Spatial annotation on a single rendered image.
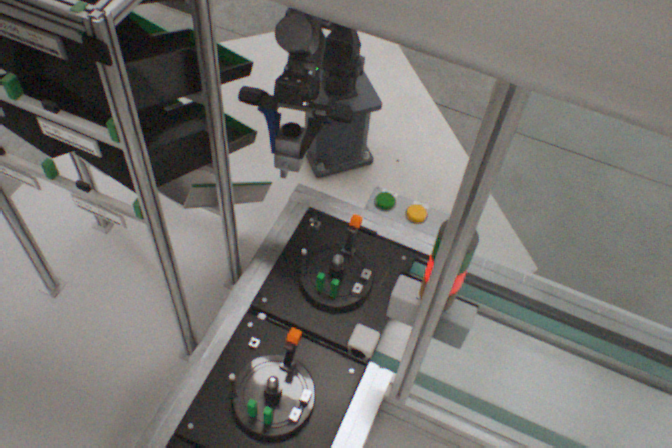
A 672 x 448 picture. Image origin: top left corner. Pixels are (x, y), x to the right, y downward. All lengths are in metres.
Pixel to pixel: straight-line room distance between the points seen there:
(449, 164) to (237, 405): 0.78
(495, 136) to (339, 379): 0.67
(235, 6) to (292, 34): 2.37
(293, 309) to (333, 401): 0.18
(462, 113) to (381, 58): 1.17
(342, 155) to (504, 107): 0.96
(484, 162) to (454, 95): 2.38
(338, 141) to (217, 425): 0.66
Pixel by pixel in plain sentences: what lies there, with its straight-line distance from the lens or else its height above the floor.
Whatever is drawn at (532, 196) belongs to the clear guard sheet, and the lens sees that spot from 0.69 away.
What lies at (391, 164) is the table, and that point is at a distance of 1.60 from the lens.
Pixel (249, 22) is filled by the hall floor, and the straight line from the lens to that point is 3.31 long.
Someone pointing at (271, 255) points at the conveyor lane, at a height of 0.96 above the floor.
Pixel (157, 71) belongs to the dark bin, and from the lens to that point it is 0.89.
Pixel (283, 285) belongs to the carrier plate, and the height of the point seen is 0.97.
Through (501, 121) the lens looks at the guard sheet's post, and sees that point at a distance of 0.62.
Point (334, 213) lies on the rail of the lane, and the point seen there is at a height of 0.96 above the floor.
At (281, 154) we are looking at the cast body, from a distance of 1.12.
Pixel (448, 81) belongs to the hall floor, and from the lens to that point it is 3.10.
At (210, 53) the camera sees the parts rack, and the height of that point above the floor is 1.49.
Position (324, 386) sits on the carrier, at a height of 0.97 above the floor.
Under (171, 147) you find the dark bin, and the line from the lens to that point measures 0.99.
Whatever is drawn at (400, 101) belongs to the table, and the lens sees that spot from 1.74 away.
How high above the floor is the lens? 2.08
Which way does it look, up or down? 53 degrees down
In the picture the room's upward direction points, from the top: 5 degrees clockwise
